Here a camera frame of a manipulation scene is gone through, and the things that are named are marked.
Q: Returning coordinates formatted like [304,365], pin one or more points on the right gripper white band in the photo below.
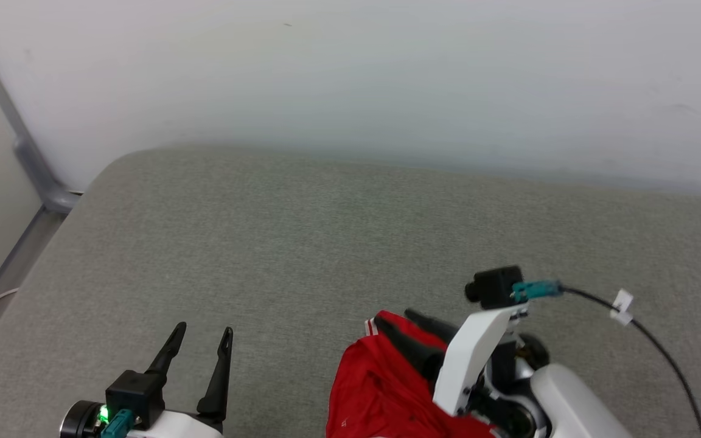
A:
[466,359]

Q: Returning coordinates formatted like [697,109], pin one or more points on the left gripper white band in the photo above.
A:
[174,426]

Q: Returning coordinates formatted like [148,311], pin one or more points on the red and white jersey garment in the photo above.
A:
[375,395]

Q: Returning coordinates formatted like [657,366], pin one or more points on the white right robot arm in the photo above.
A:
[575,407]

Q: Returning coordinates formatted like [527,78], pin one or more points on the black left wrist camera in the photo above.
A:
[137,389]

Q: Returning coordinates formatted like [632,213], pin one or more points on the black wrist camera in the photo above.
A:
[137,389]
[496,286]

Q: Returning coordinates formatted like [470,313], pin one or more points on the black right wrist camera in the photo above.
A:
[496,286]

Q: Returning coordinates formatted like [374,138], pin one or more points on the grey metal frame rail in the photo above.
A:
[37,176]

